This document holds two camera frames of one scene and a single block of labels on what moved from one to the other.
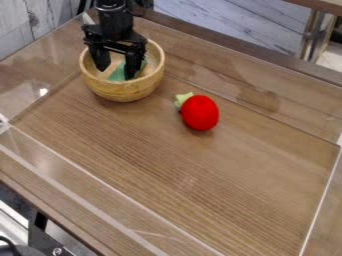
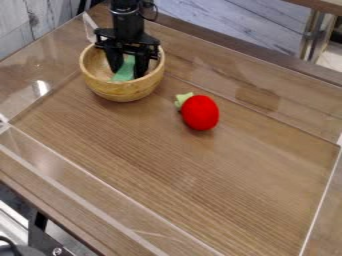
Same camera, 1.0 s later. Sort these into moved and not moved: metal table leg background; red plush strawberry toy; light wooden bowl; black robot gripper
Moved: black robot gripper
Not moved: light wooden bowl; red plush strawberry toy; metal table leg background
